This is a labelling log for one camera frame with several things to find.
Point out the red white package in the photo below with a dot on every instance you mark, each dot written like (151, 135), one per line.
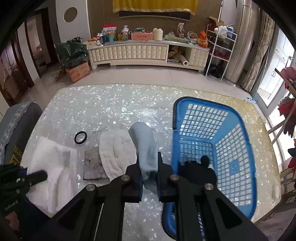
(108, 32)

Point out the cream tufted TV cabinet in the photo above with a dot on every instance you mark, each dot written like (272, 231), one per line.
(150, 53)

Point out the patterned curtain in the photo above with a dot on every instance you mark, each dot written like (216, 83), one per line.
(266, 34)

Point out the left hand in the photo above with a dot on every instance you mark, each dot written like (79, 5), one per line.
(9, 222)

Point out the blue plastic laundry basket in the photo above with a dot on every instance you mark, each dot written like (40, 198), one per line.
(206, 128)

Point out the orange snack bag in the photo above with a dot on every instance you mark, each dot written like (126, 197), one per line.
(202, 39)

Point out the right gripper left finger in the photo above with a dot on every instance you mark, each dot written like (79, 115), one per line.
(133, 191)

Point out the cream candle jar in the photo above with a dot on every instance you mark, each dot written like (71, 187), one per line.
(157, 34)

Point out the pink box on cabinet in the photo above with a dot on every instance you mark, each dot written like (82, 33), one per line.
(141, 36)

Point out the white paper roll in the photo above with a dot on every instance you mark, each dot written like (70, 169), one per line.
(184, 60)

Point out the white ribbed fluffy cloth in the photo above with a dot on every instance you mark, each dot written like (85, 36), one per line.
(117, 152)

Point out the yellow fabric wall hanging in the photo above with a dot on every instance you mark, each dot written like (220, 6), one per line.
(156, 6)

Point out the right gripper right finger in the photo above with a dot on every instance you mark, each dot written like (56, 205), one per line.
(165, 186)

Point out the white quilted towel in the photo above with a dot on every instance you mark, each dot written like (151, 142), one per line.
(59, 162)

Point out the white metal shelf rack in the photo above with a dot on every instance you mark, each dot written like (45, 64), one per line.
(221, 43)

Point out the cardboard box on floor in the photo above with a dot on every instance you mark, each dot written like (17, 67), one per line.
(77, 73)

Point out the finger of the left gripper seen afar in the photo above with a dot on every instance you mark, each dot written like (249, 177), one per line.
(31, 179)

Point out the wooden clothes rack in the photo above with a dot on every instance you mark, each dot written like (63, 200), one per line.
(287, 105)

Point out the grey patterned chair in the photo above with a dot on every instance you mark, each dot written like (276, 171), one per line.
(16, 128)

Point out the light blue cloth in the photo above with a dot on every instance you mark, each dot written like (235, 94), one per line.
(147, 153)

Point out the black clothing in basket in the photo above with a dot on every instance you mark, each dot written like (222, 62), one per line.
(198, 173)

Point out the grey speckled square cloth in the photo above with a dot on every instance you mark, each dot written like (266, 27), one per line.
(93, 168)

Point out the silver column air conditioner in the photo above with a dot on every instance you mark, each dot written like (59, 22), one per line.
(247, 17)

